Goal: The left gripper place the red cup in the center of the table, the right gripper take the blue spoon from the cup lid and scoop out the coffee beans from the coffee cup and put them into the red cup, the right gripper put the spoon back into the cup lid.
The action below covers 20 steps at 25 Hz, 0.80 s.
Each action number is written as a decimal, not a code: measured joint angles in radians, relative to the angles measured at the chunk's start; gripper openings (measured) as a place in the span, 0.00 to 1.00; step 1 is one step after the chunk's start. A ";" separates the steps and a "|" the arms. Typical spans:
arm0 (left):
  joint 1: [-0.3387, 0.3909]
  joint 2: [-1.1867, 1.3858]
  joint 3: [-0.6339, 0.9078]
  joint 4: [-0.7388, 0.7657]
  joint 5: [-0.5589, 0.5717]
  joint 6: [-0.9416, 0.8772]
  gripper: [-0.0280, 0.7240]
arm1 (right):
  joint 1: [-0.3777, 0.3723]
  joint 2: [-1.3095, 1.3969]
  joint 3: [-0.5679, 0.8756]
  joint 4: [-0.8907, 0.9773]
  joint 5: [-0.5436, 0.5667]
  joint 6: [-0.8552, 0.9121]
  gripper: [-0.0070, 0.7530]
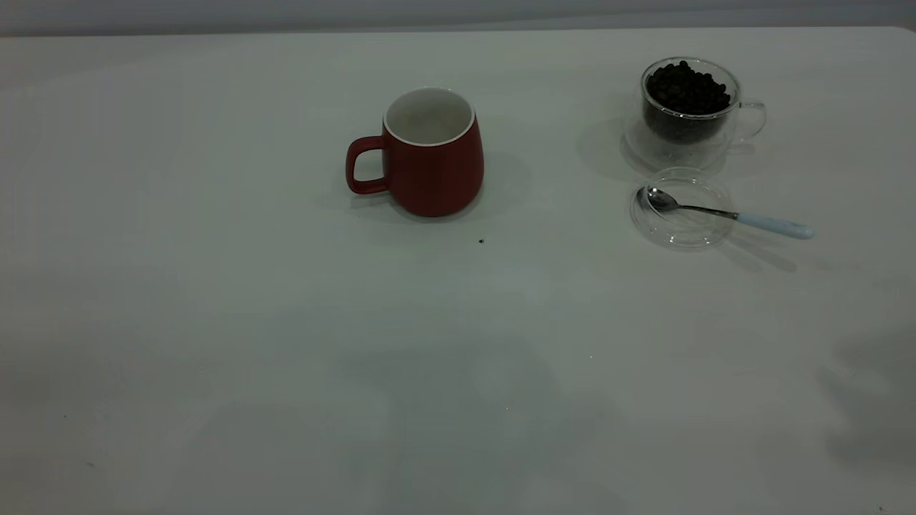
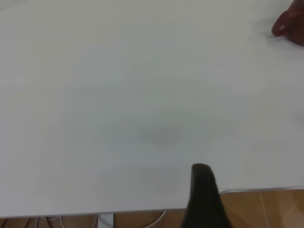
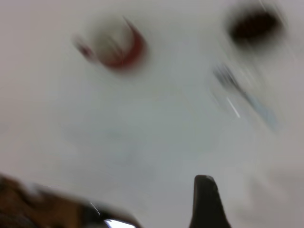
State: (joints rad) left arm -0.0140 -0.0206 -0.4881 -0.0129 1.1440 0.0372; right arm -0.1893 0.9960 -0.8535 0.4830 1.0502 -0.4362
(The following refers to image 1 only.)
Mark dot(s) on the clear double-wall glass cup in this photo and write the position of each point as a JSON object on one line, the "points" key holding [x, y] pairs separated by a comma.
{"points": [[680, 157]]}

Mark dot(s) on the coffee bean pile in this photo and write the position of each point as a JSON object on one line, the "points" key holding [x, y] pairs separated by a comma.
{"points": [[687, 93]]}

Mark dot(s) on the clear glass saucer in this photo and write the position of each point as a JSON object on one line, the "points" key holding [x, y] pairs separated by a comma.
{"points": [[680, 236]]}

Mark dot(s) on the red ceramic mug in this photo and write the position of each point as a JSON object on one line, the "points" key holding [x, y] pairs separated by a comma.
{"points": [[436, 179]]}

